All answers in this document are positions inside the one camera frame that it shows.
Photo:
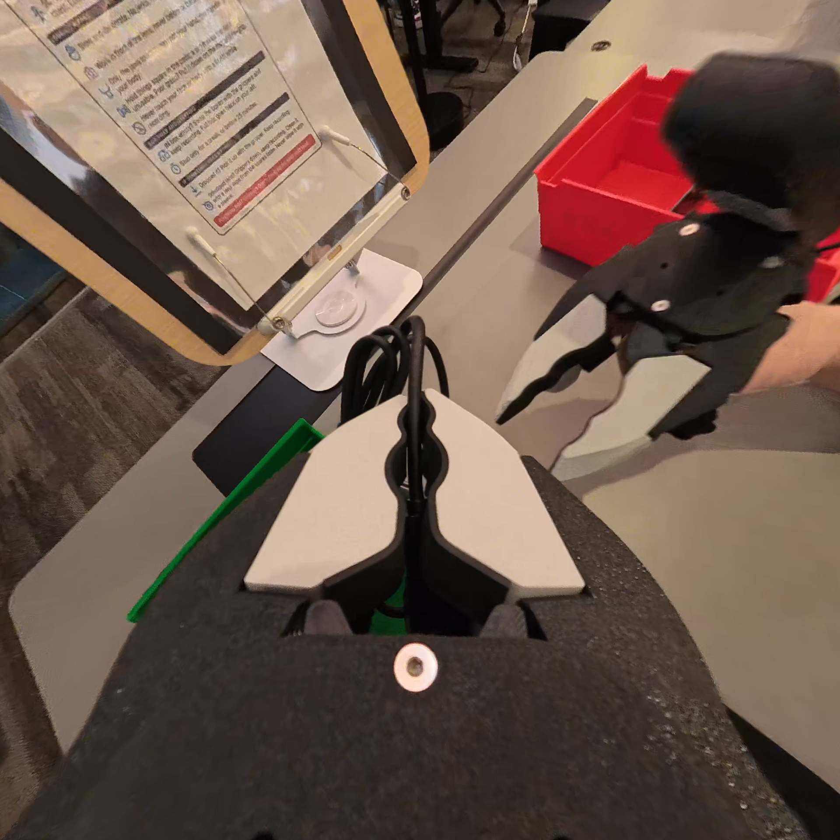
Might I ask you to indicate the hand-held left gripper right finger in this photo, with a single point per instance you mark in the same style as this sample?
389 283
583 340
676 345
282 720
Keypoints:
499 512

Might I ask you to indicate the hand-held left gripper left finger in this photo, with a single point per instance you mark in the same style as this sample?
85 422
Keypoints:
328 512

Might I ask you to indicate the person's right forearm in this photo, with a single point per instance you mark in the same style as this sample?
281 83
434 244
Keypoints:
800 348

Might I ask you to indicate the black cabinet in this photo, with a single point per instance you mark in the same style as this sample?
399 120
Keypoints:
564 26

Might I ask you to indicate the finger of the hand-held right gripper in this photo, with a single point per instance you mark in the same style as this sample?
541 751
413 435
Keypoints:
558 341
630 420

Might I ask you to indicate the black desk mat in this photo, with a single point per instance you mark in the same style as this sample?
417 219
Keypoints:
262 426

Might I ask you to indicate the clear instruction sign stand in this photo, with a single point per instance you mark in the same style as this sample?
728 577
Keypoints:
197 131

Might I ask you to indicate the black desk leg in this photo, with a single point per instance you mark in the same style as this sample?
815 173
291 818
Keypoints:
430 33

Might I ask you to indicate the green plastic tray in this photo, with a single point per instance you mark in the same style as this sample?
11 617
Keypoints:
216 518

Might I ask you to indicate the black round stand base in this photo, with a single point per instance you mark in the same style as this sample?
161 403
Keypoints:
446 118

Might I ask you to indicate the red plastic bin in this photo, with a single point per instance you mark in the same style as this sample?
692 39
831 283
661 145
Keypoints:
604 197

